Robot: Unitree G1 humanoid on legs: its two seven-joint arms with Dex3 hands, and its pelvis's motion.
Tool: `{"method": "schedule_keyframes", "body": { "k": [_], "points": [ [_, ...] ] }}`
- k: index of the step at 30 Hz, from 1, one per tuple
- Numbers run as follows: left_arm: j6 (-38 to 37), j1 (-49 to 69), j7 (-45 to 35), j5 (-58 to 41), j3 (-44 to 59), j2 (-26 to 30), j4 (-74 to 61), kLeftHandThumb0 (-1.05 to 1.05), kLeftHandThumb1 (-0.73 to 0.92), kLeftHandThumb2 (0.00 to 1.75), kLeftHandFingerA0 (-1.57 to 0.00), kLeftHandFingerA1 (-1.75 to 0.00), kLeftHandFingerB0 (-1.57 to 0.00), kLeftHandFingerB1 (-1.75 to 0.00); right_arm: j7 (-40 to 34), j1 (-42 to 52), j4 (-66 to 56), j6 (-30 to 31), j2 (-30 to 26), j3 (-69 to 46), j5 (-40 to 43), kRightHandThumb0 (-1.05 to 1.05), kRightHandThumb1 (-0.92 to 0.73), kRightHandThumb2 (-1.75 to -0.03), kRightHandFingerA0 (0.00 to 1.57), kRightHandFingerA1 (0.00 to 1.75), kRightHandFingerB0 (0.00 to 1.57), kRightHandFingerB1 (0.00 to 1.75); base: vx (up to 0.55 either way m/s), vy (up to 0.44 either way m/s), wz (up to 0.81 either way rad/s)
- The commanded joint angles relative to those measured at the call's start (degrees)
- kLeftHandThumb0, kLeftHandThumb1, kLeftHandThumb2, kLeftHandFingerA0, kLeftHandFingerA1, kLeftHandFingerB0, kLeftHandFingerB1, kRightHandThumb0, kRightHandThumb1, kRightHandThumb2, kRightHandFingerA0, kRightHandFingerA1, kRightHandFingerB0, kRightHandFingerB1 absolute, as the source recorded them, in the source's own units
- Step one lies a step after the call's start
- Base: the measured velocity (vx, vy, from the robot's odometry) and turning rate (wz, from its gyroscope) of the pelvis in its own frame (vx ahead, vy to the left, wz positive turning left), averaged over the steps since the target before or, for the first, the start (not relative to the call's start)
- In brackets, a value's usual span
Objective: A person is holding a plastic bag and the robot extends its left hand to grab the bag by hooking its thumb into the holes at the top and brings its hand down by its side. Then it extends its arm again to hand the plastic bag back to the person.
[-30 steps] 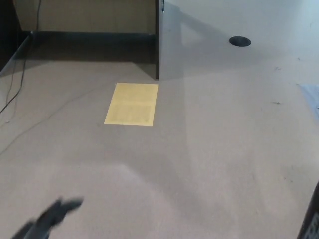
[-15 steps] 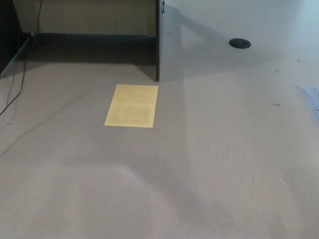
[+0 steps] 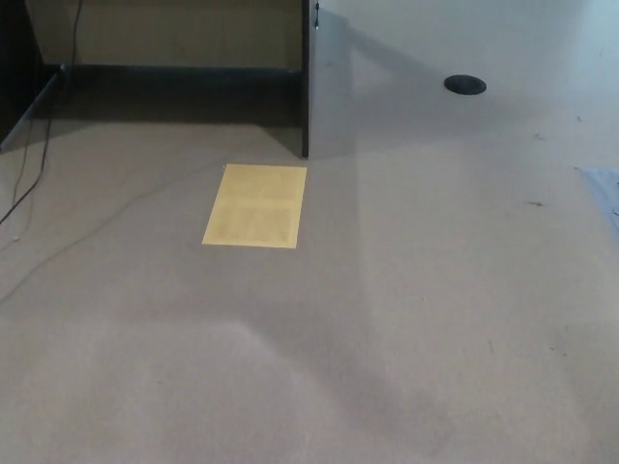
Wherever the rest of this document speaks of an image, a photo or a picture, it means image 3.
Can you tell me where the yellow paper sheet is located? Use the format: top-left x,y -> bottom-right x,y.
199,162 -> 309,250

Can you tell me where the black round floor cap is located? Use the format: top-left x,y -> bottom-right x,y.
443,73 -> 488,96

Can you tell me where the wooden desk with dark edges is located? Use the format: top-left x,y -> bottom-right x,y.
0,0 -> 360,160

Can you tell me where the pale blue sheet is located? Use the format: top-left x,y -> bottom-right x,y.
573,165 -> 619,224

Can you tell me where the thin grey floor cable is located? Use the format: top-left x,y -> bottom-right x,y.
0,164 -> 226,305

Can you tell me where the thick black cable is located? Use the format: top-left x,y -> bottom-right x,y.
0,0 -> 84,225

